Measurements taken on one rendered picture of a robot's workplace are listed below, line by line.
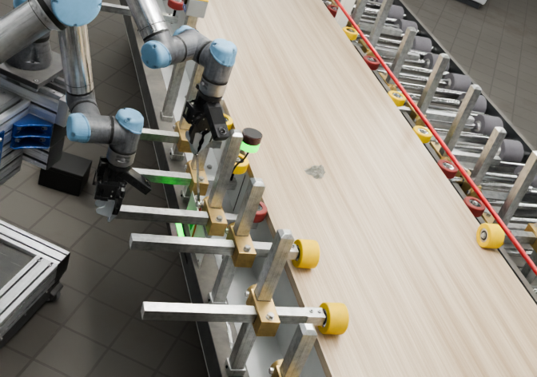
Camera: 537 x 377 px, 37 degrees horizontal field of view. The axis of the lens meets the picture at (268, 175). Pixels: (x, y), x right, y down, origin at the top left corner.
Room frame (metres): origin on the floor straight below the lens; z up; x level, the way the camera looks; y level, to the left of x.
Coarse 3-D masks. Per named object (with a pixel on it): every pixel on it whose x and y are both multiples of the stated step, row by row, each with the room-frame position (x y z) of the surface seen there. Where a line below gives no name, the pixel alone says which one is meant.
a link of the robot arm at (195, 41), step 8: (176, 32) 2.07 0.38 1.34; (184, 32) 2.07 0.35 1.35; (192, 32) 2.07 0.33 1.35; (184, 40) 2.01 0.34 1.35; (192, 40) 2.03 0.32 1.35; (200, 40) 2.05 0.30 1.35; (208, 40) 2.06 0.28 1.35; (192, 48) 2.02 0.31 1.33; (200, 48) 2.03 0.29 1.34; (192, 56) 2.02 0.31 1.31
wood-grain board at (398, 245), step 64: (256, 0) 3.73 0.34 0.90; (320, 0) 4.04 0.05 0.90; (256, 64) 3.02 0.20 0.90; (320, 64) 3.25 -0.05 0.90; (256, 128) 2.51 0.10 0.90; (320, 128) 2.67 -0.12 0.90; (384, 128) 2.86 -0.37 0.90; (320, 192) 2.24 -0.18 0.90; (384, 192) 2.38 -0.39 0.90; (448, 192) 2.53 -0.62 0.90; (320, 256) 1.90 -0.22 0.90; (384, 256) 2.01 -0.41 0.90; (448, 256) 2.13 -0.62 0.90; (384, 320) 1.72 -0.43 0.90; (448, 320) 1.82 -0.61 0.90; (512, 320) 1.92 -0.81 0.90
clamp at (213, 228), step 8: (208, 208) 1.99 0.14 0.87; (216, 208) 2.00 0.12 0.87; (216, 216) 1.96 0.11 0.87; (224, 216) 1.97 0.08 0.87; (208, 224) 1.95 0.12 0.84; (216, 224) 1.93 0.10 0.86; (224, 224) 1.94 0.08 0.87; (208, 232) 1.93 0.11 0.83; (216, 232) 1.93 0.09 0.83; (224, 232) 1.94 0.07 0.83
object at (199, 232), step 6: (192, 192) 2.14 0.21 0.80; (192, 198) 2.13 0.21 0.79; (192, 204) 2.12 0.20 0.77; (192, 210) 2.10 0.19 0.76; (192, 228) 2.06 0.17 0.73; (198, 228) 2.01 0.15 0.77; (198, 234) 1.99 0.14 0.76; (204, 234) 1.95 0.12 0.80; (198, 258) 1.94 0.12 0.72; (198, 264) 1.93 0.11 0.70
